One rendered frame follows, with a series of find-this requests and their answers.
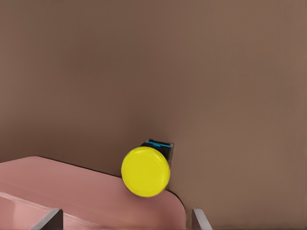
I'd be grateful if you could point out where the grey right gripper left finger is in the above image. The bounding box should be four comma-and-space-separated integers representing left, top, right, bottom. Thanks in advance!
32, 208, 64, 230

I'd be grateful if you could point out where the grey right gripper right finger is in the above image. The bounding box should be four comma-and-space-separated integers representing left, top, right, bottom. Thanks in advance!
192, 208, 213, 230

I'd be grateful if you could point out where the pink storage box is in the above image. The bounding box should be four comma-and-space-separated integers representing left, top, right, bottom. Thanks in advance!
0, 156, 187, 230

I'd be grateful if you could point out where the yellow push button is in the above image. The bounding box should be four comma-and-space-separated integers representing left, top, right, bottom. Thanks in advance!
120, 138, 175, 198

